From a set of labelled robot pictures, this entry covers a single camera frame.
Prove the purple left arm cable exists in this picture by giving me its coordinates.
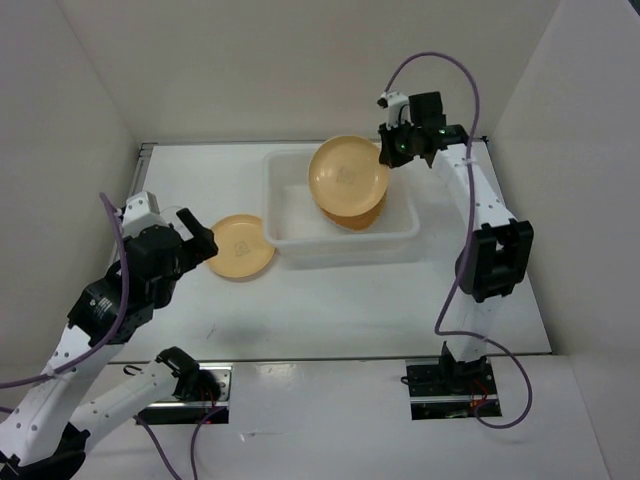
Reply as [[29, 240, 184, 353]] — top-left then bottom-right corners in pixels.
[[0, 192, 221, 480]]

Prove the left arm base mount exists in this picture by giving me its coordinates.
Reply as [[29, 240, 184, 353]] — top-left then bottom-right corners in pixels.
[[138, 362, 233, 426]]

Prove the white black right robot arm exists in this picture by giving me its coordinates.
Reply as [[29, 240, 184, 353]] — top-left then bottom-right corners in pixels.
[[378, 91, 534, 393]]

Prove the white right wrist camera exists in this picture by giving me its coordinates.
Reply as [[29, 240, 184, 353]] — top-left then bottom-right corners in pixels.
[[377, 91, 411, 129]]

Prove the translucent white plastic bin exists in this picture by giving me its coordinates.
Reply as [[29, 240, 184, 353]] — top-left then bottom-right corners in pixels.
[[262, 136, 420, 268]]

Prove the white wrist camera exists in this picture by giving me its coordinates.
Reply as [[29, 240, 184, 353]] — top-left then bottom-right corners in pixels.
[[377, 91, 411, 129], [122, 191, 166, 238]]

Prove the woven bamboo triangular tray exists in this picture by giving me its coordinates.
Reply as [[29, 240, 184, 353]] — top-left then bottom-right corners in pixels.
[[320, 194, 387, 232]]

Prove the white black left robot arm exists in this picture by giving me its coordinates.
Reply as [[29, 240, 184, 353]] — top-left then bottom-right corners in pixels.
[[1, 208, 221, 479]]

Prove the yellow plate with bear print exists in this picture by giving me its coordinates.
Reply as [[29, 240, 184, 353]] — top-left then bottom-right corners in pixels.
[[308, 135, 390, 216]]

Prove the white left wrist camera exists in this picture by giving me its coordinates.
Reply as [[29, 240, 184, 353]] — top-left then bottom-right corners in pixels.
[[122, 191, 166, 238]]

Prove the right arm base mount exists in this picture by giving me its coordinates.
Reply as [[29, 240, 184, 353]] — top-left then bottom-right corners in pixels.
[[400, 344, 502, 421]]

